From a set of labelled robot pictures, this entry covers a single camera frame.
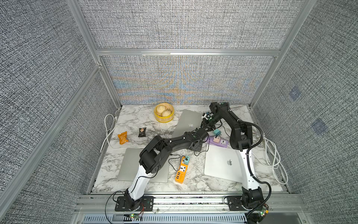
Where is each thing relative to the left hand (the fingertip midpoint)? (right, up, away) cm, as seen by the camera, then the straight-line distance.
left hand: (198, 146), depth 95 cm
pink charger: (+11, +5, -4) cm, 13 cm away
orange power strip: (-12, -12, -13) cm, 22 cm away
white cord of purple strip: (+44, -6, -11) cm, 46 cm away
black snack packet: (-40, +9, +6) cm, 42 cm away
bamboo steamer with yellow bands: (-28, +20, +12) cm, 36 cm away
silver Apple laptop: (+15, -9, -6) cm, 18 cm away
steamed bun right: (-23, +23, +11) cm, 35 cm away
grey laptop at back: (-5, +18, +16) cm, 24 cm away
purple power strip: (+17, +3, 0) cm, 17 cm away
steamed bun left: (-28, +26, +14) cm, 41 cm away
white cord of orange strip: (-67, +20, +21) cm, 73 cm away
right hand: (+2, +13, +4) cm, 14 cm away
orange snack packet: (-53, +6, +4) cm, 54 cm away
